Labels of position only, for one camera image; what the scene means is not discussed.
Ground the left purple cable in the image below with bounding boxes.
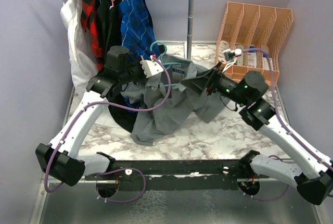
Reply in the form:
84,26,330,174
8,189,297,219
43,56,172,204

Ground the grey shirt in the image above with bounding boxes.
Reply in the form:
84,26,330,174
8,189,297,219
110,61,225,146

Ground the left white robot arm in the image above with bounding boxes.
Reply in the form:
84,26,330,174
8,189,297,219
35,46,145,186

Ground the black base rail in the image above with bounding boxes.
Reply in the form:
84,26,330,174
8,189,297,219
85,159,254,191

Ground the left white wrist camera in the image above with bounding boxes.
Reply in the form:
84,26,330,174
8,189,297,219
140,54,163,78

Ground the white shirt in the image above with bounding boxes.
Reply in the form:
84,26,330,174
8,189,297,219
60,0,98,98

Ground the red black plaid shirt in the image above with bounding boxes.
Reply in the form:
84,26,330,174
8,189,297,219
81,0,105,71

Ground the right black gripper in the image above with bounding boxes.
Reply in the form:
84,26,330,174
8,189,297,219
182,61,249,106

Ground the blue white box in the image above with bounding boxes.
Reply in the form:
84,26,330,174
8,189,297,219
248,51,257,68

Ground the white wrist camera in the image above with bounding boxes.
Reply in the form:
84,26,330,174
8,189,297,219
140,54,163,78
222,48,242,73

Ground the peach plastic file organizer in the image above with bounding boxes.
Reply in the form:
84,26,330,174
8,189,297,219
215,2,293,85

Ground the blue plaid shirt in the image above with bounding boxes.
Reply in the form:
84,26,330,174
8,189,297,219
118,0,162,111

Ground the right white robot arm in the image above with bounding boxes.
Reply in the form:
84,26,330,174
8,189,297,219
181,66,332,205

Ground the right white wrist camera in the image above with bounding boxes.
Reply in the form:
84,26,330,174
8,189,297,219
222,48,242,73

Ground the teal plastic hanger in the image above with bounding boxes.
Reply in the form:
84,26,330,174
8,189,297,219
145,41,189,95

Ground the grey boxed item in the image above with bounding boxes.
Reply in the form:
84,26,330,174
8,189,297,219
234,43,245,66

